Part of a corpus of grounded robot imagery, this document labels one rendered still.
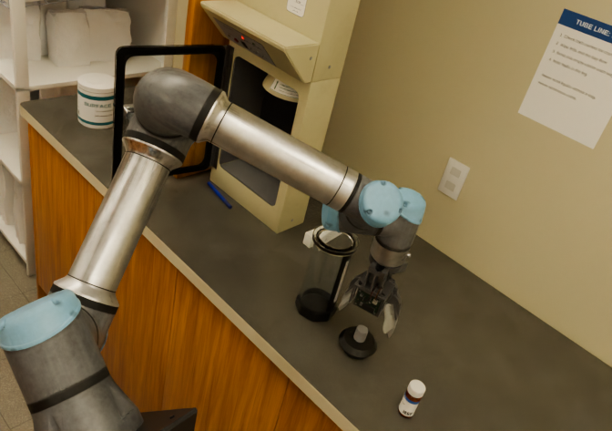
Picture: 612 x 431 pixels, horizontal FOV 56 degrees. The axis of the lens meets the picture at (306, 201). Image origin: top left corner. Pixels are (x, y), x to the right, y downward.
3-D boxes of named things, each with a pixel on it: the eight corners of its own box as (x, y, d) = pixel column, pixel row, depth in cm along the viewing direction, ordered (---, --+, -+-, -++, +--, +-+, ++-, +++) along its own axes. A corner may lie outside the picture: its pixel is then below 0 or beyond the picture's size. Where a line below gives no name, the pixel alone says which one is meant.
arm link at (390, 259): (383, 224, 121) (419, 241, 118) (377, 241, 123) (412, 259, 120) (369, 241, 115) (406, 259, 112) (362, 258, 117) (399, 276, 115)
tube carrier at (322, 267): (344, 303, 146) (366, 237, 135) (324, 327, 138) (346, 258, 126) (308, 283, 150) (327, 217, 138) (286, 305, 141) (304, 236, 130)
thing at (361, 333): (380, 346, 138) (388, 327, 134) (364, 370, 131) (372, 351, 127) (346, 328, 141) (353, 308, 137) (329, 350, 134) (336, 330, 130)
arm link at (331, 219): (336, 184, 104) (393, 191, 106) (321, 193, 115) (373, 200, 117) (332, 228, 103) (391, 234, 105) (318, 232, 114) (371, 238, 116)
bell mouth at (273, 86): (294, 73, 171) (298, 56, 168) (337, 97, 162) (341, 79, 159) (249, 80, 159) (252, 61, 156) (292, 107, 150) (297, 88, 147)
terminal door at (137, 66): (209, 169, 179) (226, 45, 157) (111, 185, 161) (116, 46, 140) (208, 168, 179) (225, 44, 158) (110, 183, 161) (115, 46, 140)
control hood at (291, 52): (229, 35, 158) (234, -2, 153) (311, 83, 142) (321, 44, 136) (195, 38, 150) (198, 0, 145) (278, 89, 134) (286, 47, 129)
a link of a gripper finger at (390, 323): (380, 349, 125) (371, 312, 122) (390, 333, 130) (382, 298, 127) (392, 350, 123) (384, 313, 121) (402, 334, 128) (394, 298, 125)
